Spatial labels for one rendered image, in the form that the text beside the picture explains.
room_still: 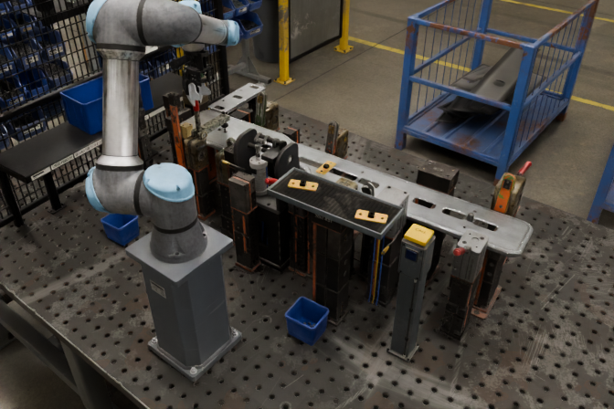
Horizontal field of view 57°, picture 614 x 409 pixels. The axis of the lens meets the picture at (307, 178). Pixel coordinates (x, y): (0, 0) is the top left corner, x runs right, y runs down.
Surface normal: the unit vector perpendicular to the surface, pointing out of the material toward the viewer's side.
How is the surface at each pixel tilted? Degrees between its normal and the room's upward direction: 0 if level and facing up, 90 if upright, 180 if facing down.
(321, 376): 0
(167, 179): 8
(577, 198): 0
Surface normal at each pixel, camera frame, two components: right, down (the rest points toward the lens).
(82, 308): 0.00, -0.82
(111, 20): -0.14, 0.15
